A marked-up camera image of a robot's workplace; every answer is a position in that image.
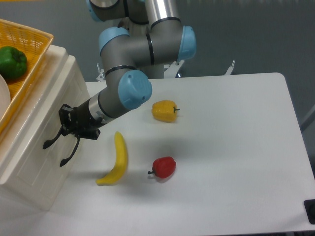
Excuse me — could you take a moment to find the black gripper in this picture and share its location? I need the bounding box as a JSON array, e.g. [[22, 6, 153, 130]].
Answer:
[[42, 104, 100, 167]]

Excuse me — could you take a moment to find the white top drawer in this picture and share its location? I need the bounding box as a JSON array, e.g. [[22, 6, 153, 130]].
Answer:
[[0, 56, 90, 185]]

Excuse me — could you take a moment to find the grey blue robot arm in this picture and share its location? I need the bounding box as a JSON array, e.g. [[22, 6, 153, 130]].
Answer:
[[57, 0, 196, 140]]

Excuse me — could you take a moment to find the white drawer cabinet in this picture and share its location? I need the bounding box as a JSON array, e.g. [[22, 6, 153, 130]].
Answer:
[[0, 45, 90, 210]]

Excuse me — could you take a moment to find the yellow banana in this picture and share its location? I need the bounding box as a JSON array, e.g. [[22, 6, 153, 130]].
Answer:
[[95, 131, 128, 186]]

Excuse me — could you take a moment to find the white plate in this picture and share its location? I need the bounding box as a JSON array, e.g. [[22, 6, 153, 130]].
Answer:
[[0, 76, 11, 118]]

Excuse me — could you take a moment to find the green bell pepper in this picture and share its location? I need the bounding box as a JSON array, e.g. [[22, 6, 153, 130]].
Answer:
[[0, 46, 28, 80]]

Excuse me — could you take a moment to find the red bell pepper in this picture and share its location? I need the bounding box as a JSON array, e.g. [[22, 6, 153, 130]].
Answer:
[[148, 156, 176, 178]]

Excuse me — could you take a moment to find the yellow woven basket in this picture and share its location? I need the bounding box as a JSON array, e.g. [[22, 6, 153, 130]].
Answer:
[[0, 19, 54, 133]]

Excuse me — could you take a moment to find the yellow bell pepper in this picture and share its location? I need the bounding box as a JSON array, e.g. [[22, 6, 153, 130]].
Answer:
[[151, 100, 180, 122]]

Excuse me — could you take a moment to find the black corner device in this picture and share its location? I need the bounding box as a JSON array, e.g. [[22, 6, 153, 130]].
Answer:
[[304, 199, 315, 225]]

